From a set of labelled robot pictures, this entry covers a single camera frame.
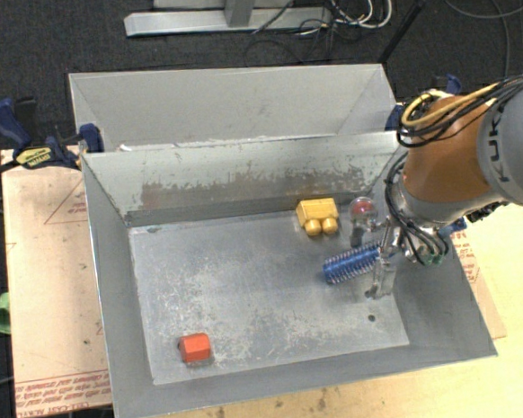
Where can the clear glass with red inside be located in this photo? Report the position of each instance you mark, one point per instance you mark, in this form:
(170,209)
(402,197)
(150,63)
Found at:
(362,211)

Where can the brown cardboard board red print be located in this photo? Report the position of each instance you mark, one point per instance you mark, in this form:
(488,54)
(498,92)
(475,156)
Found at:
(51,283)

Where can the blue ribbed roller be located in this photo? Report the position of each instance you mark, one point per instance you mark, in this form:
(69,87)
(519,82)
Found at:
(350,264)

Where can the orange-red cube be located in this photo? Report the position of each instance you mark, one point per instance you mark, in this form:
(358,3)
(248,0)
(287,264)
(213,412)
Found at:
(195,347)

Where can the yellow toy block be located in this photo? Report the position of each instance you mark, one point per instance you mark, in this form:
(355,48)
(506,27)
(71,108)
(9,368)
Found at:
(317,215)

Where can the grey metal bin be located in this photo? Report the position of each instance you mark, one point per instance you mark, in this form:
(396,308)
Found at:
(259,294)

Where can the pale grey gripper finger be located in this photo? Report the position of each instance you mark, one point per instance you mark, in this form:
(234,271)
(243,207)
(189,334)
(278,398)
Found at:
(375,280)
(388,278)

